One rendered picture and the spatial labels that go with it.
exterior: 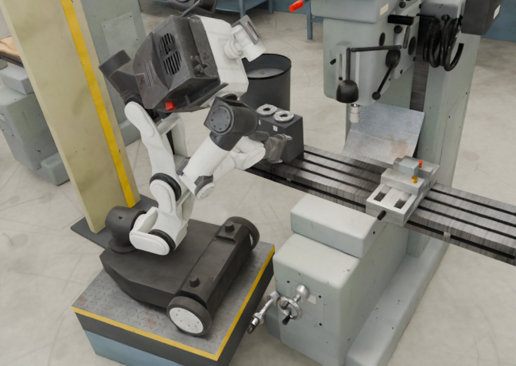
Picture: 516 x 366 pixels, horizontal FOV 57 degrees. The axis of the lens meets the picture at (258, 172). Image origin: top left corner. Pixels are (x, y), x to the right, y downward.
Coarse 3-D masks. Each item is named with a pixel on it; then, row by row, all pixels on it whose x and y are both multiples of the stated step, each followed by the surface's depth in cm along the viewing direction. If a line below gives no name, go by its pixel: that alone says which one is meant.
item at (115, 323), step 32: (256, 256) 240; (96, 288) 233; (256, 288) 232; (96, 320) 223; (128, 320) 215; (160, 320) 214; (224, 320) 210; (96, 352) 247; (128, 352) 230; (160, 352) 216; (192, 352) 204; (224, 352) 206
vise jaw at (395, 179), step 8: (384, 176) 181; (392, 176) 180; (400, 176) 180; (408, 176) 179; (384, 184) 183; (392, 184) 180; (400, 184) 178; (408, 184) 176; (416, 184) 175; (408, 192) 177; (416, 192) 175
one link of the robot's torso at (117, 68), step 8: (112, 56) 165; (120, 56) 166; (128, 56) 170; (104, 64) 166; (112, 64) 165; (120, 64) 166; (128, 64) 167; (104, 72) 168; (112, 72) 166; (120, 72) 164; (128, 72) 163; (112, 80) 167; (120, 80) 166; (128, 80) 164; (120, 88) 168; (128, 88) 166; (136, 88) 165; (160, 112) 167
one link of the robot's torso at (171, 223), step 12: (156, 180) 186; (156, 192) 189; (168, 192) 187; (168, 204) 190; (180, 204) 196; (192, 204) 207; (168, 216) 199; (180, 216) 199; (156, 228) 211; (168, 228) 207; (180, 228) 210; (168, 240) 210; (180, 240) 217; (168, 252) 216
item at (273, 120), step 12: (264, 108) 215; (276, 108) 213; (264, 120) 209; (276, 120) 206; (288, 120) 204; (300, 120) 208; (276, 132) 207; (288, 132) 204; (300, 132) 211; (288, 144) 207; (300, 144) 215; (288, 156) 211
